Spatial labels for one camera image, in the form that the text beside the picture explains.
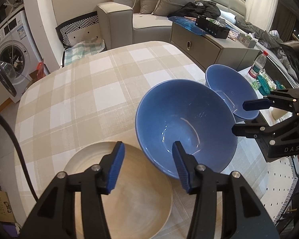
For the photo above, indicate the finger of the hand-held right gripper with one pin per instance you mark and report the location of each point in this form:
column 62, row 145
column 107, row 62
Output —
column 255, row 103
column 249, row 130

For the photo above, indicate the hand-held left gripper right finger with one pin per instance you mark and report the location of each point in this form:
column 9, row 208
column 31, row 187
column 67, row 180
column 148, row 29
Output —
column 182, row 169

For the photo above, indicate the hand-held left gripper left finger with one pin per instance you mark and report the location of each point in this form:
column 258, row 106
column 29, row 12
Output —
column 116, row 169

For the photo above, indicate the blue bowl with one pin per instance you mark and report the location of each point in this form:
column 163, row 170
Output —
column 226, row 84
column 182, row 104

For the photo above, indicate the cream ridged plate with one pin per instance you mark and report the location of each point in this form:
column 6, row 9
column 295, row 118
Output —
column 139, row 204

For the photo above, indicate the teal plastic item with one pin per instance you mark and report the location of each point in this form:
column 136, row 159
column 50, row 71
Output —
column 263, row 83

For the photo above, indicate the plastic water bottle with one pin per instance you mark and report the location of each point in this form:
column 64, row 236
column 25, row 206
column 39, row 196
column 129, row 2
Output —
column 257, row 66

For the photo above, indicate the white dotted mat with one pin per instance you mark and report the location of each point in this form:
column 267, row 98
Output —
column 281, row 191

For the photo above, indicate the grey tissue box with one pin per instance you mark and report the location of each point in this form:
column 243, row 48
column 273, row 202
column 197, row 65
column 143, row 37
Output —
column 246, row 40

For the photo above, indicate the grey crumpled clothes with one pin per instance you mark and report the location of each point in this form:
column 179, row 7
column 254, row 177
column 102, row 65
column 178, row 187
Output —
column 264, row 34

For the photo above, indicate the grey side cabinet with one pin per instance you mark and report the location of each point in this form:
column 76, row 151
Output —
column 201, row 47

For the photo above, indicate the beige checked tablecloth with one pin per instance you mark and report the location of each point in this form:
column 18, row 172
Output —
column 89, row 92

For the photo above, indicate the black rectangular box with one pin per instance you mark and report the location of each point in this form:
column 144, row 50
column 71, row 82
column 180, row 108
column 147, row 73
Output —
column 211, row 27

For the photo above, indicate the black jacket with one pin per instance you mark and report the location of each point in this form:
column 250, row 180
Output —
column 201, row 8

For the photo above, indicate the printed cardboard box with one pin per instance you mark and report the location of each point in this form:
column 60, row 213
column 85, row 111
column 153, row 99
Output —
column 1, row 205

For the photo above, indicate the open cardboard box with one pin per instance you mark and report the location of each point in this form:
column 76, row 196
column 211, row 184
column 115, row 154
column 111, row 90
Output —
column 36, row 76

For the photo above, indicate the pale checked cloth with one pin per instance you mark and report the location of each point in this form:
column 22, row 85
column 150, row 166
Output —
column 82, row 49

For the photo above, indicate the small red carton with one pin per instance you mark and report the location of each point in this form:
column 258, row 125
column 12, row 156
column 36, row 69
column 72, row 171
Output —
column 40, row 68

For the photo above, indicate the washing machine round door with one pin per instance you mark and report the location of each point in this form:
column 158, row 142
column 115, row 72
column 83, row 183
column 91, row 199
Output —
column 1, row 74

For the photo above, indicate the grey sofa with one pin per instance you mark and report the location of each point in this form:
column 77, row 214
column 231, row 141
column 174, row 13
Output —
column 119, row 20

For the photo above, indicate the white washing machine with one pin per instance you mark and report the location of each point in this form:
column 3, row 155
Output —
column 17, row 42

